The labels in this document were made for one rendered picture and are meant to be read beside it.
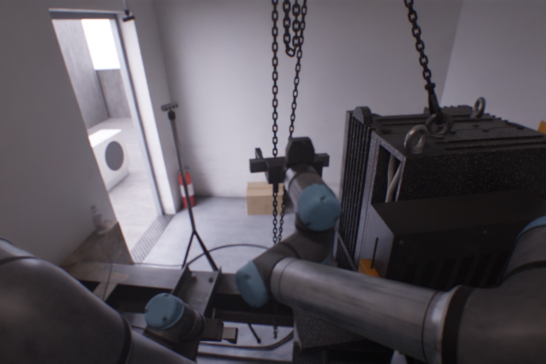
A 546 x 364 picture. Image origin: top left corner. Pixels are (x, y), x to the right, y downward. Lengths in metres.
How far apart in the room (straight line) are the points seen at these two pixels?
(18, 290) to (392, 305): 0.37
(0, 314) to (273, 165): 0.50
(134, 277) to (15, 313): 1.56
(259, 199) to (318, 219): 2.69
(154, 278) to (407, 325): 1.61
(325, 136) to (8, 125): 2.59
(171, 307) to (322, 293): 0.38
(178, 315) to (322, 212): 0.39
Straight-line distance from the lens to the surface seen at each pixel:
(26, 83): 2.05
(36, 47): 2.14
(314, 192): 0.52
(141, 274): 1.89
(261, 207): 3.25
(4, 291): 0.36
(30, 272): 0.37
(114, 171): 4.55
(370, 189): 0.96
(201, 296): 1.65
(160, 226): 3.41
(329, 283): 0.41
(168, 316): 0.70
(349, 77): 3.10
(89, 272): 2.06
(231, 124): 3.30
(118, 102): 8.24
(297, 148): 0.61
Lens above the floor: 1.90
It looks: 29 degrees down
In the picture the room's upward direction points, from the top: 2 degrees counter-clockwise
